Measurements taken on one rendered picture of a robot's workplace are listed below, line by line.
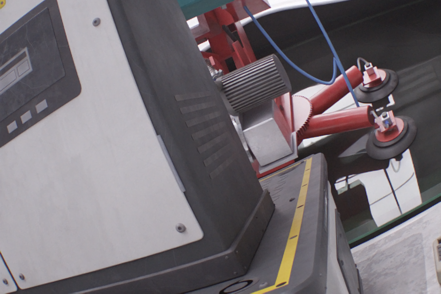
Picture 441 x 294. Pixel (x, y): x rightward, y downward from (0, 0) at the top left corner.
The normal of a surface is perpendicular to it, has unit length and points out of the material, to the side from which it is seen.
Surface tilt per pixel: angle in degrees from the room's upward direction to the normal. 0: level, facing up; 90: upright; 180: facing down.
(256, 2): 163
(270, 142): 116
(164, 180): 90
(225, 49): 73
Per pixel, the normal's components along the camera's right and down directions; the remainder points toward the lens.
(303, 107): -0.48, -0.76
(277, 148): -0.05, 0.51
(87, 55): -0.14, 0.07
